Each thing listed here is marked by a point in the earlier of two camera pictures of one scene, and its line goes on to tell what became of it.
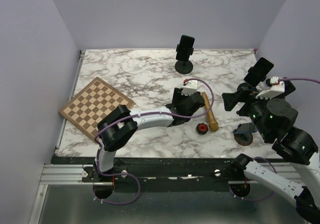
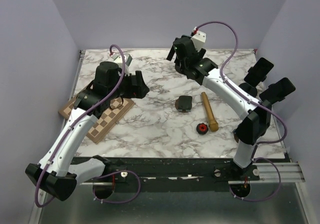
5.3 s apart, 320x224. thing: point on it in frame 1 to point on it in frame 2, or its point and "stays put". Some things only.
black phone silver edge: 260,70 stays put
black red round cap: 202,128 stays put
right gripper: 230,99 to 171,53
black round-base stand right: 246,84 stays put
